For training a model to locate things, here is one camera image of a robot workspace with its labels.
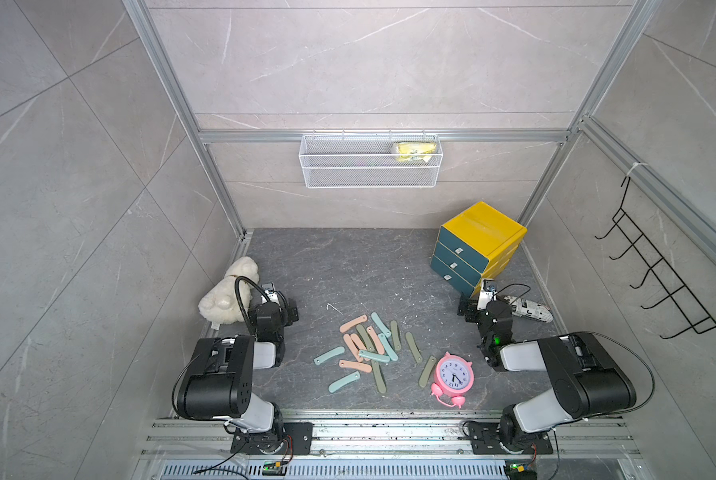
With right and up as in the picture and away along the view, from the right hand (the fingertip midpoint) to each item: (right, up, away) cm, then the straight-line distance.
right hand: (480, 293), depth 93 cm
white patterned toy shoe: (+16, -5, 0) cm, 17 cm away
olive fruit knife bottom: (-33, -23, -9) cm, 41 cm away
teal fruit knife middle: (-35, -18, -6) cm, 40 cm away
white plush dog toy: (-81, -3, -5) cm, 81 cm away
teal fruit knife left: (-48, -18, -5) cm, 51 cm away
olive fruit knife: (-22, -16, -5) cm, 28 cm away
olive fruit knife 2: (-19, -22, -9) cm, 30 cm away
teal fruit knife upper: (-33, -9, +2) cm, 34 cm away
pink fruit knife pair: (-39, -15, -3) cm, 42 cm away
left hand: (-66, -2, +1) cm, 66 cm away
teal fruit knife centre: (-29, -16, -5) cm, 34 cm away
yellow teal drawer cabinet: (-2, +15, -5) cm, 16 cm away
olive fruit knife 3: (-27, -13, -2) cm, 30 cm away
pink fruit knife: (-40, -10, 0) cm, 42 cm away
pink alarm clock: (-12, -22, -11) cm, 28 cm away
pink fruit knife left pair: (-40, -16, -5) cm, 43 cm away
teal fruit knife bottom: (-42, -23, -11) cm, 50 cm away
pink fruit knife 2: (-41, -20, -7) cm, 46 cm away
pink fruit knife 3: (-34, -14, -3) cm, 37 cm away
